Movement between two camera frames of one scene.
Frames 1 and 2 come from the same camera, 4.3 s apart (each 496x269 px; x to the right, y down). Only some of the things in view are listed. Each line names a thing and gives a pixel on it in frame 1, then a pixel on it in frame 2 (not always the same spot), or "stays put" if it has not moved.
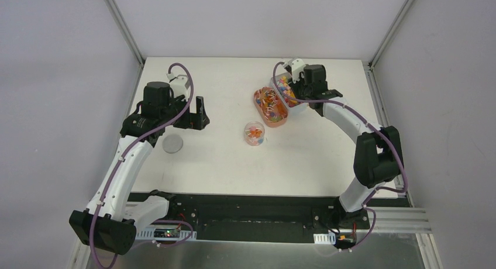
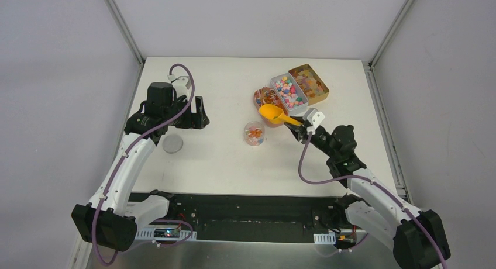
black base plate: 286,217 stays put
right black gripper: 295,87 -> 300,133
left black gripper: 189,117 stays put
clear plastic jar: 254,133 stays put
